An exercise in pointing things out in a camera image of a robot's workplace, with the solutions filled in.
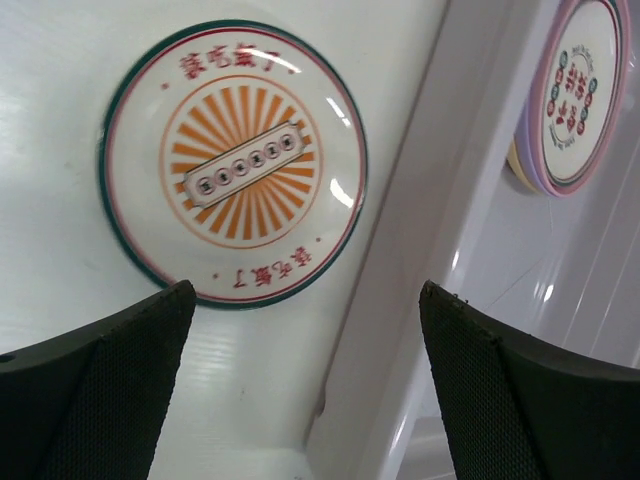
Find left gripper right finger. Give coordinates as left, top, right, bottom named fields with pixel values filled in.
left=419, top=281, right=639, bottom=479

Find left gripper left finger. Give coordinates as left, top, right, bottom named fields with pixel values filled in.
left=1, top=280, right=195, bottom=479

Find yellow bear plate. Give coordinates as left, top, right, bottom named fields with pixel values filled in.
left=506, top=141, right=540, bottom=194

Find lavender plastic plate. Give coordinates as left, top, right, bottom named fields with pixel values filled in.
left=515, top=112, right=550, bottom=196

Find orange sunburst pattern plate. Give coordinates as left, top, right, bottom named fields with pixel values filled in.
left=97, top=19, right=368, bottom=310

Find pink plastic plate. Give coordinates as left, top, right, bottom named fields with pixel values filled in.
left=522, top=1, right=632, bottom=198

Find white plate red characters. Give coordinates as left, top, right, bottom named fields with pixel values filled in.
left=541, top=1, right=620, bottom=185

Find lavender plastic bin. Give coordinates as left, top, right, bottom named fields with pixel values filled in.
left=305, top=0, right=640, bottom=480

